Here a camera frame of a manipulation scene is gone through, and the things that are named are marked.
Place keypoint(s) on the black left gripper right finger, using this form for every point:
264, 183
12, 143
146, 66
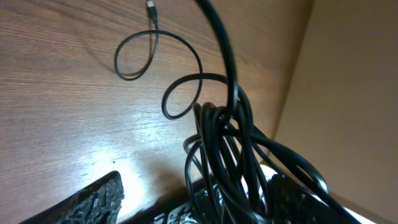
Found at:
292, 204

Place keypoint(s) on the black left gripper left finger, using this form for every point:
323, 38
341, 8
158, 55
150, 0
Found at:
99, 202

